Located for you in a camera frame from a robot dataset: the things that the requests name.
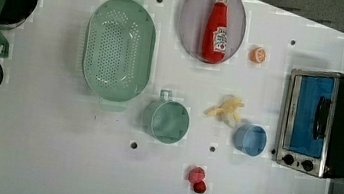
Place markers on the green mug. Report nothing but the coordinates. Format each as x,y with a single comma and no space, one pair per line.
165,119

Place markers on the black toaster oven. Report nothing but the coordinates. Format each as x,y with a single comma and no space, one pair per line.
312,129

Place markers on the pink toy strawberry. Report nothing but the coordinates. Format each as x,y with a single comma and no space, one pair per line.
196,175

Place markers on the blue bowl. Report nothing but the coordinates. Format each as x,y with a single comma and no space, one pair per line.
250,139

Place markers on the red ketchup bottle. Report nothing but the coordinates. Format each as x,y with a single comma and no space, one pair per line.
215,39

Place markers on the grey oval plate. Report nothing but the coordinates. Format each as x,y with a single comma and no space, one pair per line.
193,21

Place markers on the peeled toy banana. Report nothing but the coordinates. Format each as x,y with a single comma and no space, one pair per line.
228,111

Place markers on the green plastic colander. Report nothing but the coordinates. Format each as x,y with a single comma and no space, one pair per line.
118,54

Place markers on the red toy berry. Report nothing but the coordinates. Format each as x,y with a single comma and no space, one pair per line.
199,187

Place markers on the orange slice toy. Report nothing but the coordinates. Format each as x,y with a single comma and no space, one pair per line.
258,55

